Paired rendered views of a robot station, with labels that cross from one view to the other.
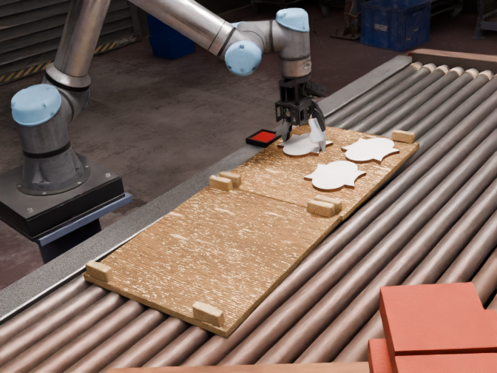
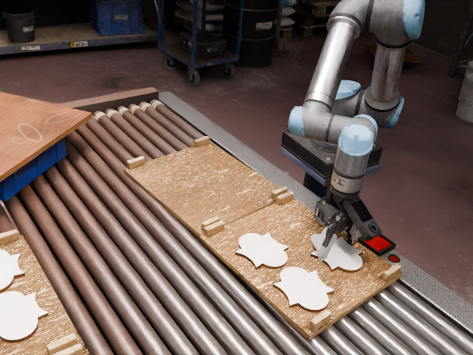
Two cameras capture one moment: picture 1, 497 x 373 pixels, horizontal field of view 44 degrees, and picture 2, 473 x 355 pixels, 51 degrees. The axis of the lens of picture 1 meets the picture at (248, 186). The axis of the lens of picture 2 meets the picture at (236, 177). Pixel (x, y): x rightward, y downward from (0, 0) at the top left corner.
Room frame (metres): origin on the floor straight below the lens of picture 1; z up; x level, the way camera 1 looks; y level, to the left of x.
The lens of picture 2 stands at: (1.36, -1.21, 1.78)
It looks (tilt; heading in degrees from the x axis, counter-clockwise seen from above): 32 degrees down; 99
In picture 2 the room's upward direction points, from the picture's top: 5 degrees clockwise
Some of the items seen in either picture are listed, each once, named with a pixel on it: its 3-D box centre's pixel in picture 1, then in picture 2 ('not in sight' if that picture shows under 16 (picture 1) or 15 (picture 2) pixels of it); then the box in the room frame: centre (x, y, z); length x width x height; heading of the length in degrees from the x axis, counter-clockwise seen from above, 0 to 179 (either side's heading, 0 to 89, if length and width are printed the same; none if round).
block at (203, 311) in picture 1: (208, 314); (136, 163); (0.83, 0.09, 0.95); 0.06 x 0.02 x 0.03; 53
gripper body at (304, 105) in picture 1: (296, 98); (338, 205); (1.46, -0.14, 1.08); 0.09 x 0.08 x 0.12; 141
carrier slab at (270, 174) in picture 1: (320, 164); (298, 256); (1.39, -0.18, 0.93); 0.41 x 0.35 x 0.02; 141
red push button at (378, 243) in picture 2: (264, 138); (376, 244); (1.60, -0.06, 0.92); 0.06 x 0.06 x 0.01; 48
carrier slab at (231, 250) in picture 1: (217, 246); (205, 183); (1.06, 0.08, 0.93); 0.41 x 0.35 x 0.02; 143
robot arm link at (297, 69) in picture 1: (296, 66); (346, 179); (1.47, -0.15, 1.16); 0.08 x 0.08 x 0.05
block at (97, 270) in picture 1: (99, 271); (201, 141); (0.99, 0.30, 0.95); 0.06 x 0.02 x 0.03; 53
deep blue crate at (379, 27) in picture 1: (395, 23); not in sight; (5.55, -1.47, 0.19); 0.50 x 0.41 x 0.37; 36
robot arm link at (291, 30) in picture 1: (291, 34); (353, 150); (1.47, -0.14, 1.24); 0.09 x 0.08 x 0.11; 80
